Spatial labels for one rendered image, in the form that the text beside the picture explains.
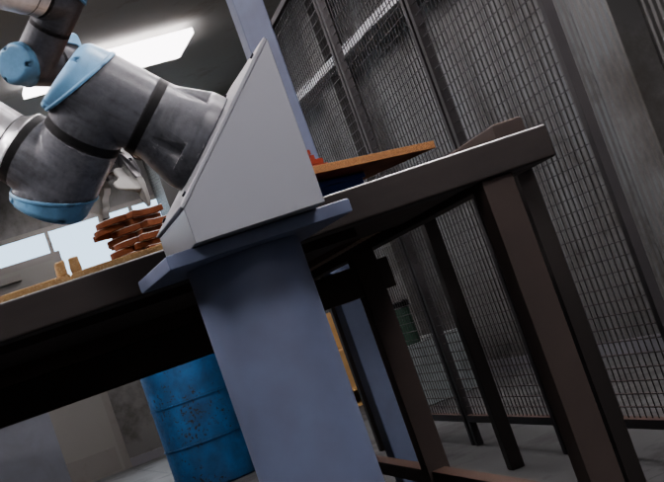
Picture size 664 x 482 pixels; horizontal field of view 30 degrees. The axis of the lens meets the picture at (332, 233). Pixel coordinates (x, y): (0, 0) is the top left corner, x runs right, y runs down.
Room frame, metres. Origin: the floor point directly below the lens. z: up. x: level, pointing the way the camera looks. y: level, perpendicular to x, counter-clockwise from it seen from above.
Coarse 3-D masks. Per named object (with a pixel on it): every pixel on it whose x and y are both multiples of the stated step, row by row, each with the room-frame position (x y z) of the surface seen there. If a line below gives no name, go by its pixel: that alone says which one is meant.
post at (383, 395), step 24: (240, 0) 4.07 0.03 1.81; (240, 24) 4.07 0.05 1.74; (264, 24) 4.08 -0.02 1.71; (288, 72) 4.09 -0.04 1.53; (288, 96) 4.08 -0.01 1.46; (312, 144) 4.08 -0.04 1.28; (360, 312) 4.07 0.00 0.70; (360, 336) 4.07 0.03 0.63; (360, 360) 4.06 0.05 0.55; (384, 384) 4.07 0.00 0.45; (384, 408) 4.07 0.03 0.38; (384, 432) 4.07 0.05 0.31; (408, 456) 4.07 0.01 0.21; (408, 480) 4.07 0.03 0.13
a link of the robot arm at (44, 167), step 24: (0, 120) 1.77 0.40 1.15; (24, 120) 1.77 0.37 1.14; (0, 144) 1.77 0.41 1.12; (24, 144) 1.75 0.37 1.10; (48, 144) 1.74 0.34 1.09; (0, 168) 1.77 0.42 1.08; (24, 168) 1.76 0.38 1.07; (48, 168) 1.75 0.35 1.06; (72, 168) 1.75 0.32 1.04; (96, 168) 1.76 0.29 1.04; (24, 192) 1.77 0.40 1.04; (48, 192) 1.76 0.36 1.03; (72, 192) 1.77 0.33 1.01; (96, 192) 1.80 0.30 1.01; (48, 216) 1.78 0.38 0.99; (72, 216) 1.79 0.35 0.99
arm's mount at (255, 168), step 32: (256, 64) 1.64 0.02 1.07; (224, 96) 1.87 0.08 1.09; (256, 96) 1.64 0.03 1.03; (224, 128) 1.62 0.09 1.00; (256, 128) 1.64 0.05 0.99; (288, 128) 1.65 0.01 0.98; (224, 160) 1.62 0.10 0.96; (256, 160) 1.63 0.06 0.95; (288, 160) 1.64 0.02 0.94; (192, 192) 1.60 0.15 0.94; (224, 192) 1.62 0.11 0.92; (256, 192) 1.63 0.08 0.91; (288, 192) 1.64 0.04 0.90; (320, 192) 1.65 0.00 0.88; (192, 224) 1.60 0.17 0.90; (224, 224) 1.61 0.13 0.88; (256, 224) 1.63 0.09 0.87
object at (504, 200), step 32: (480, 192) 2.15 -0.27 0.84; (512, 192) 2.14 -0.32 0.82; (512, 224) 2.14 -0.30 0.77; (512, 256) 2.13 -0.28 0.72; (512, 288) 2.17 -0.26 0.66; (544, 288) 2.14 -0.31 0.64; (544, 320) 2.14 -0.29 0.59; (544, 352) 2.13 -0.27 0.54; (576, 352) 2.15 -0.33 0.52; (544, 384) 2.18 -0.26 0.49; (576, 384) 2.14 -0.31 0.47; (576, 416) 2.14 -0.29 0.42; (576, 448) 2.14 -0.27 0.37; (608, 448) 2.14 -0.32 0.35; (608, 480) 2.14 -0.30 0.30
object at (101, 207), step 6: (108, 186) 2.26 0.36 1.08; (102, 192) 2.26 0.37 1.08; (108, 192) 2.26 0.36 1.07; (102, 198) 2.26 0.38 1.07; (108, 198) 2.27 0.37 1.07; (96, 204) 2.26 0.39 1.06; (102, 204) 2.26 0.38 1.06; (108, 204) 2.27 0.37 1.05; (90, 210) 2.26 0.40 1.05; (96, 210) 2.27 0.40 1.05; (102, 210) 2.27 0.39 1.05; (108, 210) 2.28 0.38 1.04; (102, 216) 2.27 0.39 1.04; (108, 216) 2.28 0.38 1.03
